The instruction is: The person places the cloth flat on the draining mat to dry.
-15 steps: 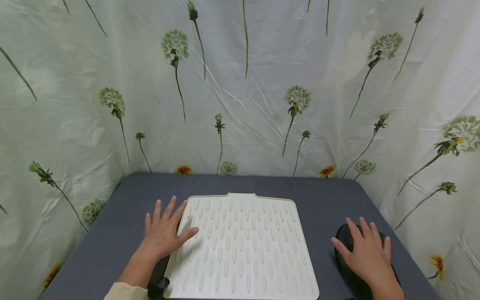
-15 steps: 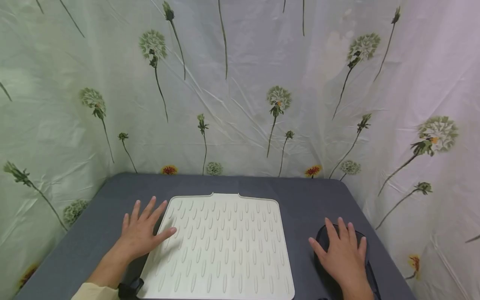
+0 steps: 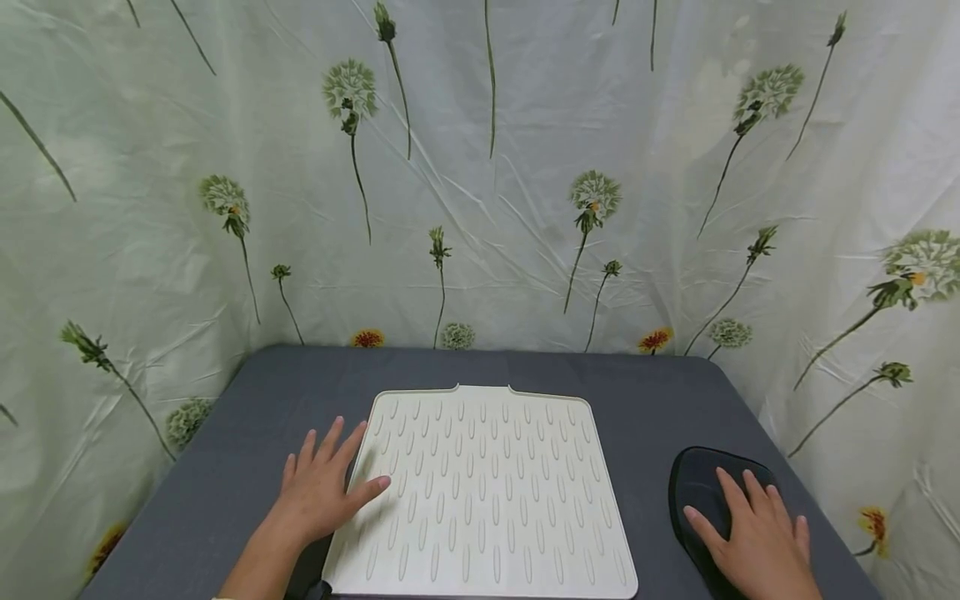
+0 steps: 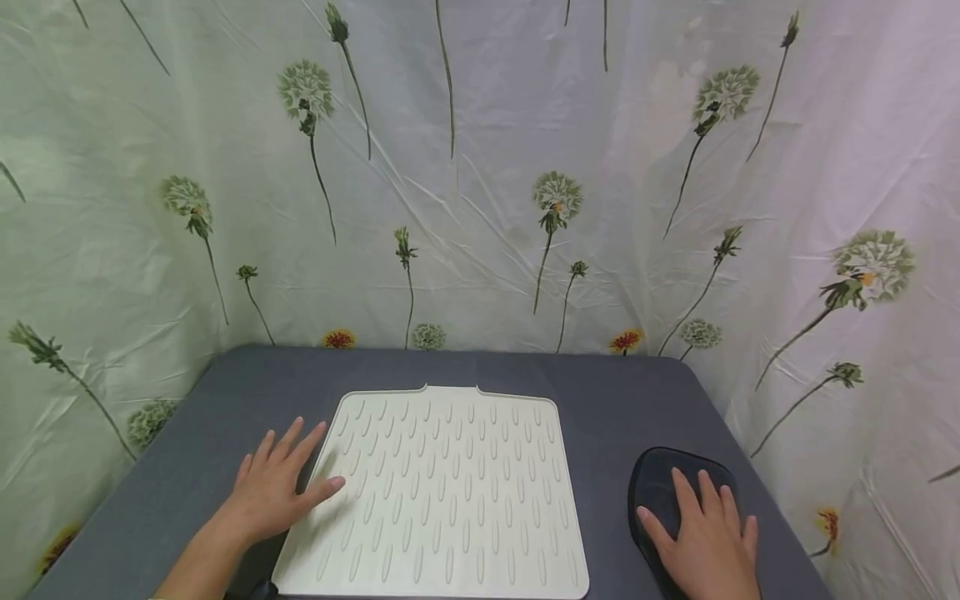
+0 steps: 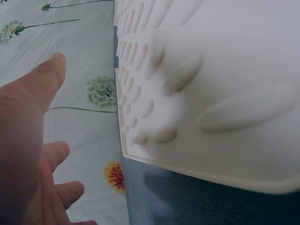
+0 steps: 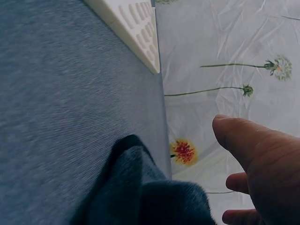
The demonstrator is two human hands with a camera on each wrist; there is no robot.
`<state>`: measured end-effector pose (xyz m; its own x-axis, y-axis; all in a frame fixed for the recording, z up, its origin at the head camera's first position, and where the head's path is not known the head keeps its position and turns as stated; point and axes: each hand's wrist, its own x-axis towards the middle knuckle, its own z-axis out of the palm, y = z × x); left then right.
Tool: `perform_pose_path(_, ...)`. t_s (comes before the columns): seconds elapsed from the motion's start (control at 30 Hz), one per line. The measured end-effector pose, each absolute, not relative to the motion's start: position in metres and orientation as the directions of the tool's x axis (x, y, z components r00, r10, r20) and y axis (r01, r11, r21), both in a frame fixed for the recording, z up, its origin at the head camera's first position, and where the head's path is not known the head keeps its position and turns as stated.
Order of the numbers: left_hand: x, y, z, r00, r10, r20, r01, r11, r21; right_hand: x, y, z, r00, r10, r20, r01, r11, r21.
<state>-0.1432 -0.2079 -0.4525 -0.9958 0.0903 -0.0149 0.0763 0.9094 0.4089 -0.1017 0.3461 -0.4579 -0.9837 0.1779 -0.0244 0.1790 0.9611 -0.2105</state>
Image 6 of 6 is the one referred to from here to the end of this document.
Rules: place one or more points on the person's right hand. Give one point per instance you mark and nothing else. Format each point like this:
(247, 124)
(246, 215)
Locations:
(274, 178)

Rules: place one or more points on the person's right thumb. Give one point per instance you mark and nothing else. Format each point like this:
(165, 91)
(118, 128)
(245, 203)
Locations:
(243, 138)

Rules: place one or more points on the dark blue cloth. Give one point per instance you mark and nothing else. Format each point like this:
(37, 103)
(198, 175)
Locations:
(150, 199)

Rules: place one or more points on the white perforated plastic tray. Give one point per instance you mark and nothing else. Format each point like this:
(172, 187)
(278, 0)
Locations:
(140, 30)

